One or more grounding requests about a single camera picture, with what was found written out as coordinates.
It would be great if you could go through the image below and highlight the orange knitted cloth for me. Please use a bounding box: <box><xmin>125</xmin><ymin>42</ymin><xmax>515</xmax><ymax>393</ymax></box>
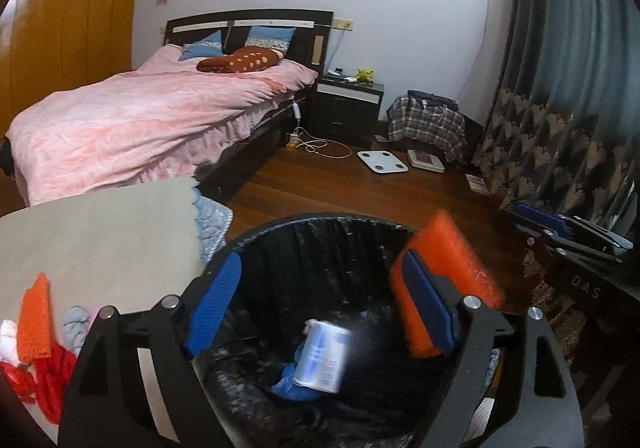
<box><xmin>390</xmin><ymin>211</ymin><xmax>504</xmax><ymax>358</ymax></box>
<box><xmin>16</xmin><ymin>272</ymin><xmax>53</xmax><ymax>364</ymax></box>

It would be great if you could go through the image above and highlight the blue plastic bag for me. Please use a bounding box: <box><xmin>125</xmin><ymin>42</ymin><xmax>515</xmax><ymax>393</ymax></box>
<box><xmin>270</xmin><ymin>342</ymin><xmax>321</xmax><ymax>403</ymax></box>

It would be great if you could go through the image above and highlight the red rubber glove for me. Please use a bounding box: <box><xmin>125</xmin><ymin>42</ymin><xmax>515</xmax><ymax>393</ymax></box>
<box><xmin>1</xmin><ymin>342</ymin><xmax>76</xmax><ymax>425</ymax></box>

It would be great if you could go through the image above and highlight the black trash bin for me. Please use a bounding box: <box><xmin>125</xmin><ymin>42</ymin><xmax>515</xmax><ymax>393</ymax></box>
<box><xmin>192</xmin><ymin>211</ymin><xmax>501</xmax><ymax>448</ymax></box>

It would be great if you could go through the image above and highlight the blue quilted mat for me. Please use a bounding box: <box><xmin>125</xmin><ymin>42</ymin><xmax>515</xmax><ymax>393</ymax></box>
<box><xmin>192</xmin><ymin>188</ymin><xmax>233</xmax><ymax>267</ymax></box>

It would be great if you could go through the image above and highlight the grey table cloth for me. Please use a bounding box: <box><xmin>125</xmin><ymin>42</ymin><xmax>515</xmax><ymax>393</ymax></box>
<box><xmin>1</xmin><ymin>178</ymin><xmax>203</xmax><ymax>319</ymax></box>

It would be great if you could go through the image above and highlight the patterned curtain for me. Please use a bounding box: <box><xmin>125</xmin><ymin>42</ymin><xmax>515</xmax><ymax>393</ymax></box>
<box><xmin>474</xmin><ymin>0</ymin><xmax>639</xmax><ymax>234</ymax></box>

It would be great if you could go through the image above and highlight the red and white scale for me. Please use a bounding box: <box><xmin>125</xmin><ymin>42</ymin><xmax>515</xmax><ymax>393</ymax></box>
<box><xmin>407</xmin><ymin>149</ymin><xmax>445</xmax><ymax>174</ymax></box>

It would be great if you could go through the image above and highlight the grey crumpled tissue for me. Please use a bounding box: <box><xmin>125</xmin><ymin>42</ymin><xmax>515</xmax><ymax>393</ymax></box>
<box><xmin>62</xmin><ymin>306</ymin><xmax>92</xmax><ymax>356</ymax></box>

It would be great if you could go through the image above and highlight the white bathroom scale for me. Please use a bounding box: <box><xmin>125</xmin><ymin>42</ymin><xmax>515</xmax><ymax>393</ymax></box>
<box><xmin>357</xmin><ymin>150</ymin><xmax>408</xmax><ymax>175</ymax></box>

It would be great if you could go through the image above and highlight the bed with pink cover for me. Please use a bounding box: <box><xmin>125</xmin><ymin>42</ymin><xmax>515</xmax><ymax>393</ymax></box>
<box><xmin>6</xmin><ymin>44</ymin><xmax>318</xmax><ymax>206</ymax></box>

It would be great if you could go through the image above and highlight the plaid bag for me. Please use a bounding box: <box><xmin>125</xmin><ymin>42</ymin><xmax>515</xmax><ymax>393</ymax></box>
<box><xmin>386</xmin><ymin>90</ymin><xmax>466</xmax><ymax>162</ymax></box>

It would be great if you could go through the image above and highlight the black bedside table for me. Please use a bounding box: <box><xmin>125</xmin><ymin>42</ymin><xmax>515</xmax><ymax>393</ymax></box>
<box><xmin>306</xmin><ymin>76</ymin><xmax>384</xmax><ymax>149</ymax></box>

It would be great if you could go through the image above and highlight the white crumpled tissue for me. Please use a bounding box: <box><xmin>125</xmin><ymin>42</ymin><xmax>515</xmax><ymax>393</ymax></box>
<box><xmin>0</xmin><ymin>320</ymin><xmax>21</xmax><ymax>367</ymax></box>

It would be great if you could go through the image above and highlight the brown dotted cushion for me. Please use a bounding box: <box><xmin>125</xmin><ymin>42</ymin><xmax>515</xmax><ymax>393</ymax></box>
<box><xmin>196</xmin><ymin>47</ymin><xmax>283</xmax><ymax>74</ymax></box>

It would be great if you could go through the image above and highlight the yellow plush toy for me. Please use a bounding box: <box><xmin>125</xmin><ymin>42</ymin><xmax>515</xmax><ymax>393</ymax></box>
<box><xmin>356</xmin><ymin>68</ymin><xmax>374</xmax><ymax>85</ymax></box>

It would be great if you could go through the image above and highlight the left blue pillow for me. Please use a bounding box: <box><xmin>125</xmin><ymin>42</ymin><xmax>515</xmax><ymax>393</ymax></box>
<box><xmin>179</xmin><ymin>30</ymin><xmax>224</xmax><ymax>61</ymax></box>

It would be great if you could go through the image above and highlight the blue pillow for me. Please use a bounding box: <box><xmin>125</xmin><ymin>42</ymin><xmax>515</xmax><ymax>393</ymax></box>
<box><xmin>179</xmin><ymin>30</ymin><xmax>224</xmax><ymax>61</ymax></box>
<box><xmin>245</xmin><ymin>25</ymin><xmax>296</xmax><ymax>54</ymax></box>

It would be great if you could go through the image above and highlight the right blue pillow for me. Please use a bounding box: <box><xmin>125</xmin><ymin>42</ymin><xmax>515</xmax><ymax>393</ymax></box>
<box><xmin>245</xmin><ymin>25</ymin><xmax>296</xmax><ymax>54</ymax></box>

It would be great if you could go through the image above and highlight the dark wooden headboard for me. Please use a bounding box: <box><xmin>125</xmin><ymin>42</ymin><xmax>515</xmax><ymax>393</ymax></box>
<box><xmin>164</xmin><ymin>9</ymin><xmax>334</xmax><ymax>74</ymax></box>

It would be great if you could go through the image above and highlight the wooden wardrobe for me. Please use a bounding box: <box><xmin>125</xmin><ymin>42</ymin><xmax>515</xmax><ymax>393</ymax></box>
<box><xmin>1</xmin><ymin>0</ymin><xmax>134</xmax><ymax>129</ymax></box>

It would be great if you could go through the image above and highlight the white charger cable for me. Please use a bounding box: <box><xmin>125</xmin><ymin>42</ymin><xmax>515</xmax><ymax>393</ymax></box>
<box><xmin>286</xmin><ymin>98</ymin><xmax>354</xmax><ymax>161</ymax></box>

